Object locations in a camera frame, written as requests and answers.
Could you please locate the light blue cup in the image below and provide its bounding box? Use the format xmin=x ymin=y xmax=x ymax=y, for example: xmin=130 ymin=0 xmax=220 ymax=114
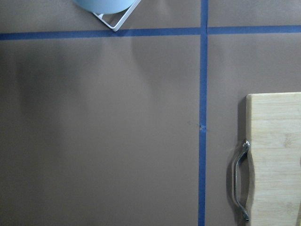
xmin=73 ymin=0 xmax=134 ymax=14

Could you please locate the bamboo cutting board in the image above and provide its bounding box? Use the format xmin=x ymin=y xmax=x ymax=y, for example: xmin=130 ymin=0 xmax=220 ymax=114
xmin=246 ymin=92 xmax=301 ymax=226

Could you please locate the metal cutting board handle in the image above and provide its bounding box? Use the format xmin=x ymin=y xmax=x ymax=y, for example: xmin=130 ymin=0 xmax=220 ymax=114
xmin=231 ymin=139 xmax=251 ymax=223

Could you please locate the white wire cup rack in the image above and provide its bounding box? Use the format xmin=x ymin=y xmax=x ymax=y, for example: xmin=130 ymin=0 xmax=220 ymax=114
xmin=92 ymin=0 xmax=141 ymax=32

